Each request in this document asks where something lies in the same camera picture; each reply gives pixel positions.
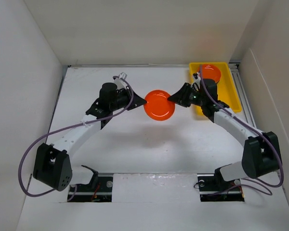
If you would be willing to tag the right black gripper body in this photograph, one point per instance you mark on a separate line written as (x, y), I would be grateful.
(196, 99)

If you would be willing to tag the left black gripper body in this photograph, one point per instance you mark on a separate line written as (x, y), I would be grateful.
(123, 97)

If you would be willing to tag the orange plate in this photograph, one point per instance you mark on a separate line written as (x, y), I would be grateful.
(209, 71)
(157, 106)

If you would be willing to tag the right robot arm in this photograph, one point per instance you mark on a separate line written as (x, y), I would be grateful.
(261, 152)

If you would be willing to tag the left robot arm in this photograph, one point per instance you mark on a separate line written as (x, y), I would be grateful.
(53, 161)

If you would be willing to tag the yellow plastic bin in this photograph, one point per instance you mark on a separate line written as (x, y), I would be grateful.
(226, 89)

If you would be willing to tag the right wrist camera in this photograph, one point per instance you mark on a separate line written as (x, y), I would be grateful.
(196, 76)

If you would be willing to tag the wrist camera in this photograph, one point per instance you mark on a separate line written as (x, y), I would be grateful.
(196, 76)
(121, 78)

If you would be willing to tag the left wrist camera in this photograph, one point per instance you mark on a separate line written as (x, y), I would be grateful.
(121, 78)

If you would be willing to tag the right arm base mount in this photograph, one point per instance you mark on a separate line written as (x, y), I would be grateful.
(212, 190)

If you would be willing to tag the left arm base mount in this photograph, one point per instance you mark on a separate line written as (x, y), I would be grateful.
(101, 193)

